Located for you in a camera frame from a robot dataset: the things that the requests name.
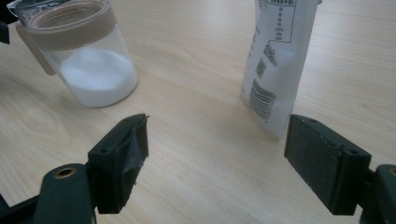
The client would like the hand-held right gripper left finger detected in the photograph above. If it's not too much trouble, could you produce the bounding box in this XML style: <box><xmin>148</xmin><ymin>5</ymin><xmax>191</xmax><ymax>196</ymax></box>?
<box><xmin>88</xmin><ymin>113</ymin><xmax>149</xmax><ymax>215</ymax></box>

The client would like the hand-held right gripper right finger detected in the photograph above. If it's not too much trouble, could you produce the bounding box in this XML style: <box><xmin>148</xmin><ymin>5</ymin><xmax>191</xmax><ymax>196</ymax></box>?
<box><xmin>283</xmin><ymin>114</ymin><xmax>373</xmax><ymax>217</ymax></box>

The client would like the clear glass jar beige lid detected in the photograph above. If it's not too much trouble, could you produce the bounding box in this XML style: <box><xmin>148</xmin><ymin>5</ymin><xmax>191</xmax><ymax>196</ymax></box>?
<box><xmin>13</xmin><ymin>0</ymin><xmax>139</xmax><ymax>108</ymax></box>

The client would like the white granular powder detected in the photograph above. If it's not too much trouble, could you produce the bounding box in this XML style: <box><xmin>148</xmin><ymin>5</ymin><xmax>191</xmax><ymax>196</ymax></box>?
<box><xmin>59</xmin><ymin>48</ymin><xmax>139</xmax><ymax>108</ymax></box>

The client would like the white blue bag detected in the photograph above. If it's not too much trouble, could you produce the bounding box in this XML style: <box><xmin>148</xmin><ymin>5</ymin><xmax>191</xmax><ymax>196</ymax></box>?
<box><xmin>240</xmin><ymin>0</ymin><xmax>323</xmax><ymax>139</ymax></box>

